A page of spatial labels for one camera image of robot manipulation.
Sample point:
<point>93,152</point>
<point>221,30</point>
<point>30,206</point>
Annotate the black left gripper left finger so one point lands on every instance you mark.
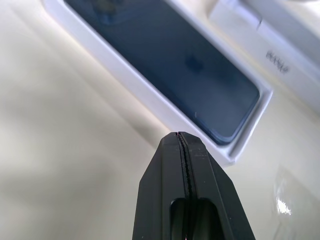
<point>160,195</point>

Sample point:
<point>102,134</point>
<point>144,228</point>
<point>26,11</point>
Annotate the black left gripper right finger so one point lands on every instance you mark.
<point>215,200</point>

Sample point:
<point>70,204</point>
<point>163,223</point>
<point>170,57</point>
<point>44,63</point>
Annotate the dark blue smartphone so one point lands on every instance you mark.
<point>162,62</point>

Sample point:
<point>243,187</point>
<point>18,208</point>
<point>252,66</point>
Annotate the white phone box base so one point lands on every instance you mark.
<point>120,63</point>

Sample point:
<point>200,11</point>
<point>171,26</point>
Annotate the white phone box lid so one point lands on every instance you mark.
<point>287,42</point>

